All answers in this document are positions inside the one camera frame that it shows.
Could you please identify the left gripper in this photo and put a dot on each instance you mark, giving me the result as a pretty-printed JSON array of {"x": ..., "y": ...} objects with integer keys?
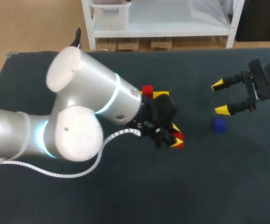
[{"x": 159, "y": 109}]

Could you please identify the red cube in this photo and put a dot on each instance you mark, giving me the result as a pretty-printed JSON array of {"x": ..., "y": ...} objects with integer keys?
[
  {"x": 181, "y": 136},
  {"x": 147, "y": 91}
]

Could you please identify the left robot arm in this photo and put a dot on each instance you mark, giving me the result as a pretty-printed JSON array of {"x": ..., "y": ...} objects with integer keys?
[{"x": 83, "y": 84}]

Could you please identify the blue cube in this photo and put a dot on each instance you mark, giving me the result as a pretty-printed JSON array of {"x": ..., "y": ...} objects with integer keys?
[{"x": 219, "y": 124}]

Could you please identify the yellow cube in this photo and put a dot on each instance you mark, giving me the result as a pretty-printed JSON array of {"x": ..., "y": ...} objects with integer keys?
[{"x": 164, "y": 93}]

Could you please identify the black box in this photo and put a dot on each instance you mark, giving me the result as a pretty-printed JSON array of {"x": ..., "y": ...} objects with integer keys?
[{"x": 256, "y": 21}]

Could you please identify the white metal shelf rack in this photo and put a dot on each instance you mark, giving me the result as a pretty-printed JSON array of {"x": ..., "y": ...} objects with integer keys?
[{"x": 172, "y": 29}]

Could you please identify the white plastic bin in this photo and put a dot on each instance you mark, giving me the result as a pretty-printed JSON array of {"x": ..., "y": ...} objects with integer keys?
[{"x": 112, "y": 16}]

